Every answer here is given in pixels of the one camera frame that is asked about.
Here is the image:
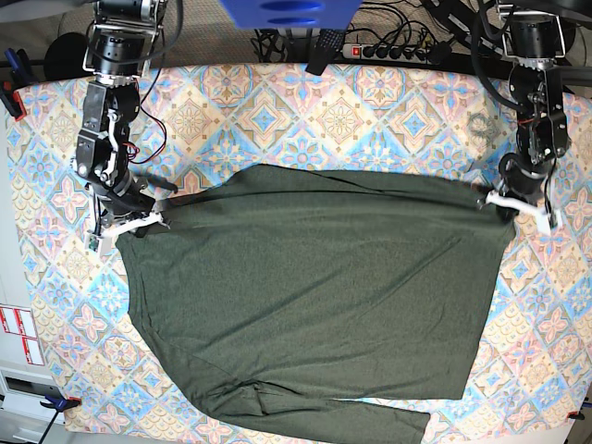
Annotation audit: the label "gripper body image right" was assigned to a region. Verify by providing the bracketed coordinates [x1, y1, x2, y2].
[499, 154, 555, 216]

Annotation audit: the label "clamp bottom right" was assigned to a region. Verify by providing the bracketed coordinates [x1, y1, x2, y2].
[567, 412, 586, 421]

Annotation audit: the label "dark green long-sleeve T-shirt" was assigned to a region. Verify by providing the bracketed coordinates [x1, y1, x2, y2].
[117, 165, 515, 443]

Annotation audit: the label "black power strip red switch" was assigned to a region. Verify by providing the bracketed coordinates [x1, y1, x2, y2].
[341, 43, 427, 64]

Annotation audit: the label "blue clamp bottom left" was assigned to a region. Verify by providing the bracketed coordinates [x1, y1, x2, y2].
[39, 395, 82, 444]

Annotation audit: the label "blue plastic box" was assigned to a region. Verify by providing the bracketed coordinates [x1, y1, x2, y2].
[220, 0, 363, 30]

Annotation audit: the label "blue clamp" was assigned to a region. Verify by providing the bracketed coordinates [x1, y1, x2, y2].
[39, 395, 82, 444]
[1, 48, 29, 121]

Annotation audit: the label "black remote-like device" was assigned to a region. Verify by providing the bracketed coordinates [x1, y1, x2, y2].
[305, 29, 346, 76]

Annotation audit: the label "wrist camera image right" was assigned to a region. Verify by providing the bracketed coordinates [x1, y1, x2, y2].
[539, 209, 563, 235]

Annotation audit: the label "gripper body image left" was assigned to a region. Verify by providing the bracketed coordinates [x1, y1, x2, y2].
[89, 171, 178, 221]

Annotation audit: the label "blue clamp top left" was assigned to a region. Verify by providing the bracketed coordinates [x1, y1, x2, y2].
[1, 48, 29, 121]

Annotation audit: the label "black round stool base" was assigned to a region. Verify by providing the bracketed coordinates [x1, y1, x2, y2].
[43, 32, 90, 81]

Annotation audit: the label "red white label stickers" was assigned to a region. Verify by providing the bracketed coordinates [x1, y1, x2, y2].
[1, 305, 44, 366]

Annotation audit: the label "colourful patterned tablecloth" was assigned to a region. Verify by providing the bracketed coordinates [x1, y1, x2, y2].
[1, 65, 591, 443]

